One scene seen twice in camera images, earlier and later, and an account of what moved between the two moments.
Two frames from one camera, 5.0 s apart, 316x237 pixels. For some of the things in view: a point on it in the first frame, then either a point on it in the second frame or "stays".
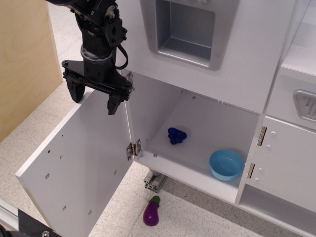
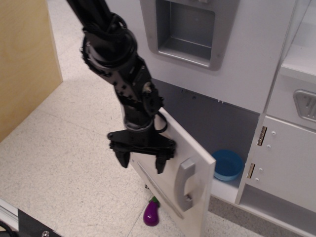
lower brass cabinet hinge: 251,171 stays
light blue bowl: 225,165 stays
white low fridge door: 70,178 to 184,189
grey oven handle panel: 305,102 stays
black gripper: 98,74 to 147,141
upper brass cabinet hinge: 261,136 stays
